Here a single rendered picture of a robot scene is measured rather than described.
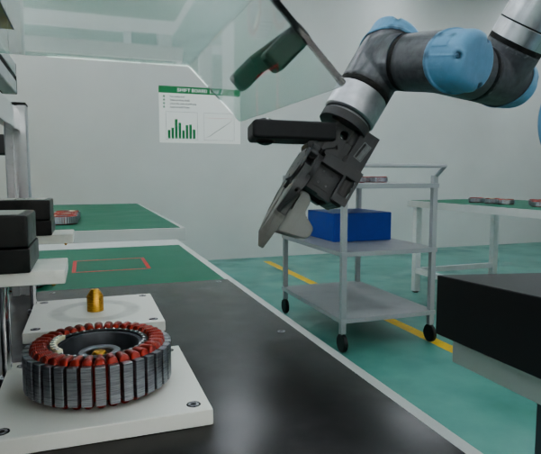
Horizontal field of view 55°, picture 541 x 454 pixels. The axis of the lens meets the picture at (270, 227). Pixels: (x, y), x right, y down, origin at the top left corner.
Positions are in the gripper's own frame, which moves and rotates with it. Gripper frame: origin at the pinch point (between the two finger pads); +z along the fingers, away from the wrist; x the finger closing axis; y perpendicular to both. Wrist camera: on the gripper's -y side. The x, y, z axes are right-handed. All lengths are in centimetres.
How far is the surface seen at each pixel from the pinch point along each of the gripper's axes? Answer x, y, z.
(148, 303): 1.5, -7.9, 15.0
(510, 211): 217, 158, -115
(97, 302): -2.0, -13.4, 17.6
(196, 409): -31.0, -2.2, 16.1
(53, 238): -5.7, -21.2, 13.2
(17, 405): -27.9, -13.2, 22.6
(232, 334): -10.1, 1.5, 12.2
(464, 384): 150, 138, -6
